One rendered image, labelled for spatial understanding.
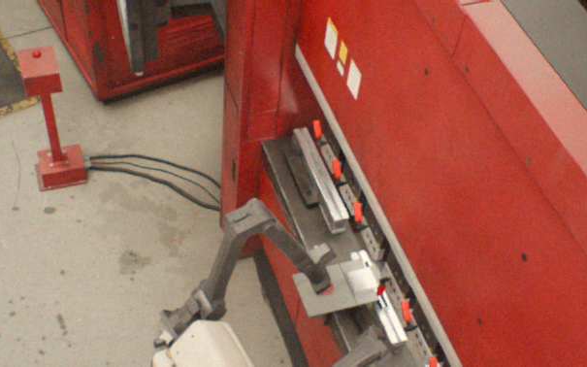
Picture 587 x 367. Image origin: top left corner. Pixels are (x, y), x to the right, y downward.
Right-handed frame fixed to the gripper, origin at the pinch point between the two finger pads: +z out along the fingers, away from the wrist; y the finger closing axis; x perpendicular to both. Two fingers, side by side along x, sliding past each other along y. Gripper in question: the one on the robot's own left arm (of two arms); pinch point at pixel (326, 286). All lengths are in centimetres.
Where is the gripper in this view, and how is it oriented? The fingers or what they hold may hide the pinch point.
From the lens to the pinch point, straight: 288.1
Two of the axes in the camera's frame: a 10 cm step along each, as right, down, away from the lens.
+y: -3.3, -7.3, 6.0
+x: -8.6, 4.9, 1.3
